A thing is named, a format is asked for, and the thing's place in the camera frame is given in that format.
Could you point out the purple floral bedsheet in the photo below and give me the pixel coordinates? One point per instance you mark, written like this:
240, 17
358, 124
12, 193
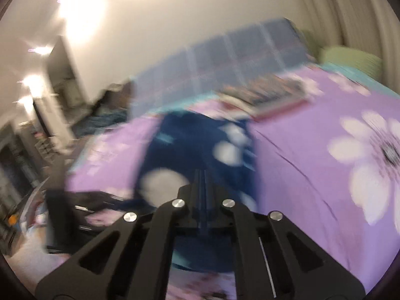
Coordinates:
297, 150

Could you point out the stack of folded clothes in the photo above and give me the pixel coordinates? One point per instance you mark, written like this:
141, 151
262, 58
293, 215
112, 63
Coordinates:
265, 89

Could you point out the folded pink garment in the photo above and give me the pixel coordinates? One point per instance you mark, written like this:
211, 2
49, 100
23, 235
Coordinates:
281, 109

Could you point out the blue plaid quilt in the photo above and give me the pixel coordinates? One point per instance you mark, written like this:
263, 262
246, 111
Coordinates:
225, 56

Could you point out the blue star print fleece garment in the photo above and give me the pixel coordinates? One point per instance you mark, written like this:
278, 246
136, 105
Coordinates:
193, 143

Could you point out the teal fleece blanket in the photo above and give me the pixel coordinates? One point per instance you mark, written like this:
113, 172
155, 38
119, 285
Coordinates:
100, 123

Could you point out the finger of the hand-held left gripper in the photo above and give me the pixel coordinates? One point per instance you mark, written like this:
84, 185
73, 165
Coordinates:
100, 201

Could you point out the green pillow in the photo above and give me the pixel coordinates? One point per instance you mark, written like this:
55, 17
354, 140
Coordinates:
350, 62

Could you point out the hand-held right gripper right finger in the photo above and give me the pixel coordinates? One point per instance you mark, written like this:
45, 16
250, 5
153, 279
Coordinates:
215, 195

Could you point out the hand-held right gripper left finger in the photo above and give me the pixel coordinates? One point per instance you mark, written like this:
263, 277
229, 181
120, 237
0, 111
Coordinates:
191, 195

